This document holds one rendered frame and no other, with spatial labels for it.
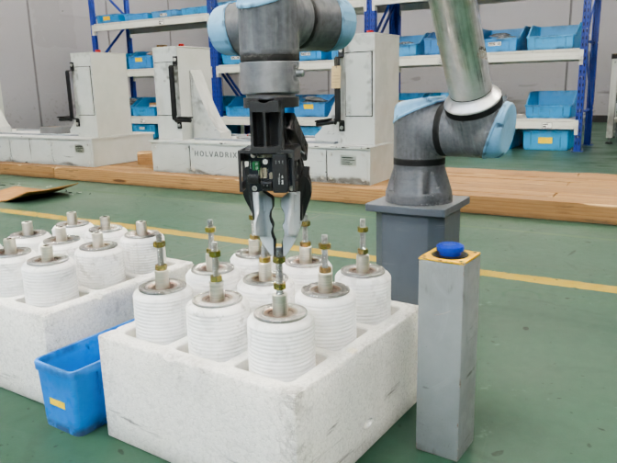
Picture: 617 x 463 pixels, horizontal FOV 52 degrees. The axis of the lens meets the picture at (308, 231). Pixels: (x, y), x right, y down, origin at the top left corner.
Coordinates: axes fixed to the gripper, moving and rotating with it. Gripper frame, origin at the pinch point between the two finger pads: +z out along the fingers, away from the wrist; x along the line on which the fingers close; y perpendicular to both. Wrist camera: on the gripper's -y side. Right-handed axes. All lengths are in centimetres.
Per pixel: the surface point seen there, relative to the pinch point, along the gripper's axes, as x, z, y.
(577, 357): 54, 35, -44
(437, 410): 22.4, 27.1, -5.5
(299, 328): 3.1, 10.5, 4.1
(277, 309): -0.3, 8.7, 1.8
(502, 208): 62, 32, -188
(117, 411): -28.7, 29.5, -5.1
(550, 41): 139, -49, -452
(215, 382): -8.9, 18.6, 4.9
